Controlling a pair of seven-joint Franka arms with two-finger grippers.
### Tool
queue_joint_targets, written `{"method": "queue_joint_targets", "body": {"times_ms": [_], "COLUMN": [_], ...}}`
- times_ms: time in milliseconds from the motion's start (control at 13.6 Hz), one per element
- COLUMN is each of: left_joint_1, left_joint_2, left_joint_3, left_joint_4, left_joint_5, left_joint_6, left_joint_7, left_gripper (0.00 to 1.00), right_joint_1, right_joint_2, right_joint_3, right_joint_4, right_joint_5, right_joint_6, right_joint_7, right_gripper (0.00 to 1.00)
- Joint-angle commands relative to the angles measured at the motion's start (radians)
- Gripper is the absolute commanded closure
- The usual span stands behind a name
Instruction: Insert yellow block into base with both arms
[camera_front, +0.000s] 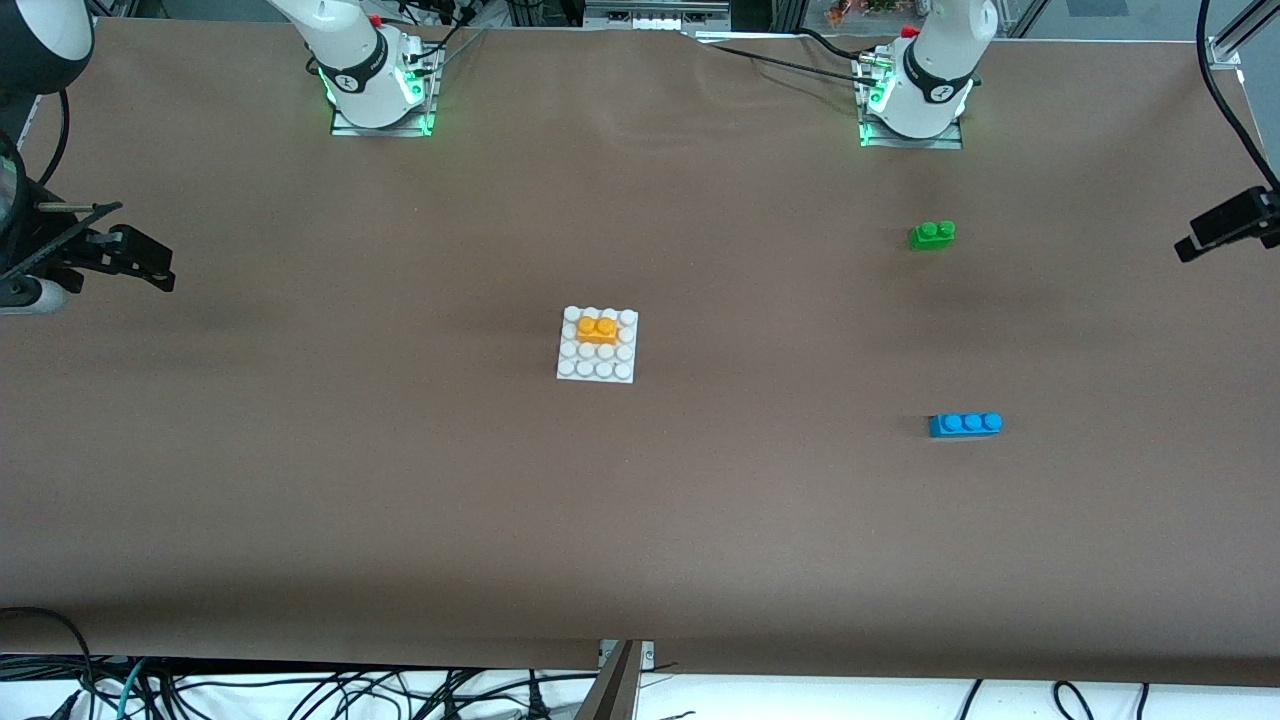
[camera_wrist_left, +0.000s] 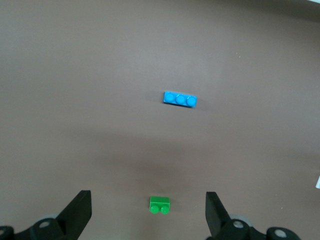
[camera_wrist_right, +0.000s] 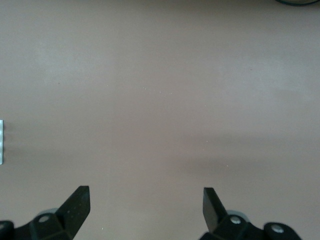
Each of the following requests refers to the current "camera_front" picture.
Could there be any white studded base plate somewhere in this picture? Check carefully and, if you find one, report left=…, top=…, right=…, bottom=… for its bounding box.
left=556, top=306, right=639, bottom=385

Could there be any blue three-stud block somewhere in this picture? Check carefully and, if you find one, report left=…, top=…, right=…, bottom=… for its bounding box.
left=928, top=411, right=1004, bottom=440

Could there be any teal floor cable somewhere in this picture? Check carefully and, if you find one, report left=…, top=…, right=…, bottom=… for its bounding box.
left=115, top=658, right=151, bottom=720

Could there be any grey metal post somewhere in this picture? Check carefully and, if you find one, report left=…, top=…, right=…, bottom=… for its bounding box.
left=572, top=640, right=641, bottom=720

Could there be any long black base cable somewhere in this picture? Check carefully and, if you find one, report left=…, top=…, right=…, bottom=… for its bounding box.
left=695, top=42, right=881, bottom=89

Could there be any brown paper table cover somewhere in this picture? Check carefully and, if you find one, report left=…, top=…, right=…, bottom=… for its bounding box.
left=0, top=20, right=1280, bottom=691

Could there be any short black base cable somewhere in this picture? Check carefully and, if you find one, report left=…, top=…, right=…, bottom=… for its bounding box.
left=798, top=26, right=873, bottom=63

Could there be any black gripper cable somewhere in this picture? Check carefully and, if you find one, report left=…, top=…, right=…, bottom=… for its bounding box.
left=1198, top=0, right=1280, bottom=191
left=15, top=90, right=71, bottom=186

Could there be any aluminium frame corner bracket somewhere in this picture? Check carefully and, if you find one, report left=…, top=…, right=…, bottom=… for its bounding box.
left=1205, top=0, right=1280, bottom=71

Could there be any grey metal rack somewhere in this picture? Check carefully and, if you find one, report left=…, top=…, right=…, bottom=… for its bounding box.
left=583, top=0, right=733, bottom=33

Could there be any black looped floor cable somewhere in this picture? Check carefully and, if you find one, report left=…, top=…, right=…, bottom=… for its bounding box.
left=0, top=607, right=96, bottom=720

